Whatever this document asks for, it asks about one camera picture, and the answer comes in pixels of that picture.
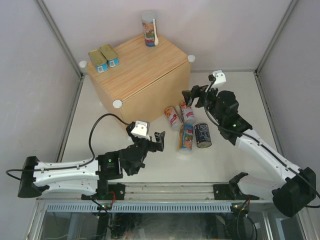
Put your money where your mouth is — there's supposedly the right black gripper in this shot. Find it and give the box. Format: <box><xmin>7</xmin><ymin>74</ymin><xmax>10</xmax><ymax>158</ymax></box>
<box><xmin>182</xmin><ymin>82</ymin><xmax>224</xmax><ymax>125</ymax></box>

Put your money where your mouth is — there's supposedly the red white can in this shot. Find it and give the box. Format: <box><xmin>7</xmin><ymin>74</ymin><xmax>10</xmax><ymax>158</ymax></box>
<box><xmin>164</xmin><ymin>106</ymin><xmax>183</xmax><ymax>131</ymax></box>
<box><xmin>179</xmin><ymin>101</ymin><xmax>196</xmax><ymax>125</ymax></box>

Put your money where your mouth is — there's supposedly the blue vegetable cylindrical can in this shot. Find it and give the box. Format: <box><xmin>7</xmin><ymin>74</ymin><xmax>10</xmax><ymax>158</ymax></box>
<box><xmin>178</xmin><ymin>124</ymin><xmax>194</xmax><ymax>154</ymax></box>

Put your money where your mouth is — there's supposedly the dark navy cylindrical can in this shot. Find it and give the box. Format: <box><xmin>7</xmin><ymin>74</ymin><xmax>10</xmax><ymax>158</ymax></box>
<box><xmin>194</xmin><ymin>123</ymin><xmax>212</xmax><ymax>149</ymax></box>

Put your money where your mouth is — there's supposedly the gold rectangular tin can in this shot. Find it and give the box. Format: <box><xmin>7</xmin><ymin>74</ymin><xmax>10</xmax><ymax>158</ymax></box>
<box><xmin>99</xmin><ymin>44</ymin><xmax>119</xmax><ymax>68</ymax></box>

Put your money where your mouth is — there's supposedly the orange yellow cylindrical can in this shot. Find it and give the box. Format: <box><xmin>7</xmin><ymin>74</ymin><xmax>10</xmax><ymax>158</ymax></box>
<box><xmin>141</xmin><ymin>11</ymin><xmax>159</xmax><ymax>47</ymax></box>

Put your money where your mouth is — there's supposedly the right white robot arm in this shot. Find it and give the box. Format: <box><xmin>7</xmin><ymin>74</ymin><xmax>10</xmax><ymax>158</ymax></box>
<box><xmin>182</xmin><ymin>85</ymin><xmax>320</xmax><ymax>217</ymax></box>

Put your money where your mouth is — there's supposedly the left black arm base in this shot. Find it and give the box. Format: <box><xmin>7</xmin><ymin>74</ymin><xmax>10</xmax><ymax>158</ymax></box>
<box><xmin>81</xmin><ymin>183</ymin><xmax>126</xmax><ymax>201</ymax></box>

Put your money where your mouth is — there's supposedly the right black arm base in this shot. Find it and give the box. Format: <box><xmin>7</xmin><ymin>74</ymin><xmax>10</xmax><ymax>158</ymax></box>
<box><xmin>213</xmin><ymin>183</ymin><xmax>260</xmax><ymax>201</ymax></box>

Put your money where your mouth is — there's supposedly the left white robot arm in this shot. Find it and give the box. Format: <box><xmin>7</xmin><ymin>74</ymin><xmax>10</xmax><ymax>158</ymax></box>
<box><xmin>17</xmin><ymin>121</ymin><xmax>166</xmax><ymax>200</ymax></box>

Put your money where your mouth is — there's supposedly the wooden cube counter box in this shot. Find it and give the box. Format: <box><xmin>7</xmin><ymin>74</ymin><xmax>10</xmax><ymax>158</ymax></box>
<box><xmin>86</xmin><ymin>35</ymin><xmax>191</xmax><ymax>123</ymax></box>

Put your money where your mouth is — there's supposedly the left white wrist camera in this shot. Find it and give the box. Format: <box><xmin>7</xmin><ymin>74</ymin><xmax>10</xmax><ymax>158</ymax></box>
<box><xmin>130</xmin><ymin>120</ymin><xmax>151</xmax><ymax>140</ymax></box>

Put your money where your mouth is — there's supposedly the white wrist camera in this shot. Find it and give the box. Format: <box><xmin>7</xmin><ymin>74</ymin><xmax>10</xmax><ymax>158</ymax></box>
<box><xmin>130</xmin><ymin>120</ymin><xmax>151</xmax><ymax>140</ymax></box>
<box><xmin>208</xmin><ymin>70</ymin><xmax>227</xmax><ymax>89</ymax></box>

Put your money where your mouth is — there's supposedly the right black camera cable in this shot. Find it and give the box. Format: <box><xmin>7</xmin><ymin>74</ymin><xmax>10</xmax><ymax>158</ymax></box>
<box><xmin>203</xmin><ymin>74</ymin><xmax>320</xmax><ymax>209</ymax></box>

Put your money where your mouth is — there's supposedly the black camera cable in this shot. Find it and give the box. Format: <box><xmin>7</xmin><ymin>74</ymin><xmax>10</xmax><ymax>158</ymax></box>
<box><xmin>5</xmin><ymin>113</ymin><xmax>133</xmax><ymax>183</ymax></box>
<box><xmin>203</xmin><ymin>74</ymin><xmax>320</xmax><ymax>209</ymax></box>

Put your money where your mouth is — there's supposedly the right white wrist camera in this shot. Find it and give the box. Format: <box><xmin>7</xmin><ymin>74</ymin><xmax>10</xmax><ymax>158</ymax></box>
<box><xmin>208</xmin><ymin>70</ymin><xmax>227</xmax><ymax>89</ymax></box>

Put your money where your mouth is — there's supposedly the aluminium rail frame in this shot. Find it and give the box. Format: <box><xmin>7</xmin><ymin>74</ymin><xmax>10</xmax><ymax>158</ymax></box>
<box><xmin>34</xmin><ymin>181</ymin><xmax>308</xmax><ymax>201</ymax></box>

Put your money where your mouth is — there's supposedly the left black camera cable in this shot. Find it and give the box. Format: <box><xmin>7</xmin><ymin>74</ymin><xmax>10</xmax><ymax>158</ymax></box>
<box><xmin>5</xmin><ymin>113</ymin><xmax>133</xmax><ymax>183</ymax></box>

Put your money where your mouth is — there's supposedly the blue slotted cable duct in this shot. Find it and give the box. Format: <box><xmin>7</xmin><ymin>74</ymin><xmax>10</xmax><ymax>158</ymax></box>
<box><xmin>45</xmin><ymin>202</ymin><xmax>232</xmax><ymax>213</ymax></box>

